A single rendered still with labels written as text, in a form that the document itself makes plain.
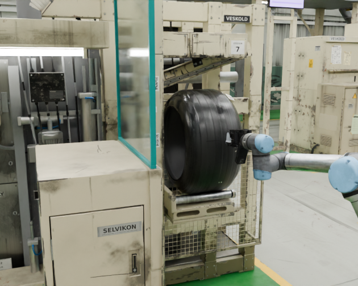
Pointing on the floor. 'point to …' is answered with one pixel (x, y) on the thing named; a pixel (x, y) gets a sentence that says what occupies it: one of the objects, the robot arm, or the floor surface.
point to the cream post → (160, 105)
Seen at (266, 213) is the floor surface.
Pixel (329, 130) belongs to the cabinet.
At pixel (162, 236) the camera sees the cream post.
